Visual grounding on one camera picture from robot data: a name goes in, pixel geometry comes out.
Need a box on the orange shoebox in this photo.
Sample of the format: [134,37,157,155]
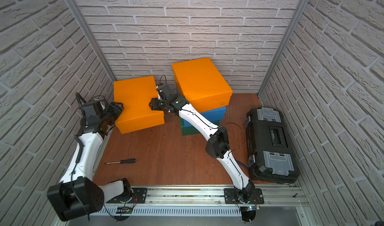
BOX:
[172,58,233,113]
[114,76,165,134]

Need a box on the blue shoebox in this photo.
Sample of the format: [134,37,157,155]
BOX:
[176,89,227,128]

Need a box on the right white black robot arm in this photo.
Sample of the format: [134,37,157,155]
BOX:
[149,84,255,204]

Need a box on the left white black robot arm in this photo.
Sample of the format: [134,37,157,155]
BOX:
[47,93,133,222]

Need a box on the green shoebox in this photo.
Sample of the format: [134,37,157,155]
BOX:
[179,117,221,137]

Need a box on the left corner aluminium profile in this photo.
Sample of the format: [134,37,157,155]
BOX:
[64,0,117,82]

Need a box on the corner aluminium profile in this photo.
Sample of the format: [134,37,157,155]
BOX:
[257,0,310,96]
[64,0,117,82]

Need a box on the black grey toolbox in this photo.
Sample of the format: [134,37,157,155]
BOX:
[245,108,300,184]

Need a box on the right corner aluminium profile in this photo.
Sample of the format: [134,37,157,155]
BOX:
[257,0,310,96]

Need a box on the black handled screwdriver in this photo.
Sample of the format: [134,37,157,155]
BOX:
[105,158,136,165]

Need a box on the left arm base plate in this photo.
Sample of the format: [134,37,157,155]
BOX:
[107,188,148,204]

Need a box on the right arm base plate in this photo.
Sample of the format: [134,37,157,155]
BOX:
[224,188,265,205]

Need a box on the aluminium front rail frame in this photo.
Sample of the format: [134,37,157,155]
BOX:
[52,183,317,226]

